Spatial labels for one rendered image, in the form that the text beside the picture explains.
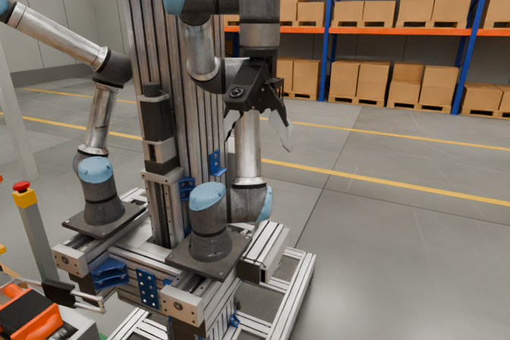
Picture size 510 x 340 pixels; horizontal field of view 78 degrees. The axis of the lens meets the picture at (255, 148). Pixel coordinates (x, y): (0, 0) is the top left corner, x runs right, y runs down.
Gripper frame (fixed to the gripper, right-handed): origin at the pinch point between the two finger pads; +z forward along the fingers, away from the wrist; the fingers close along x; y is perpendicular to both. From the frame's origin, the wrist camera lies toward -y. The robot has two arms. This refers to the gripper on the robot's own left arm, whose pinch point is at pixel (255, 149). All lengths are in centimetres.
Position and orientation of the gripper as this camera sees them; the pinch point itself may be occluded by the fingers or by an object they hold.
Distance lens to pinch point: 66.4
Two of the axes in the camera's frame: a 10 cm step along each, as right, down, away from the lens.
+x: -9.2, -1.5, 3.7
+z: 0.0, 9.3, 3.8
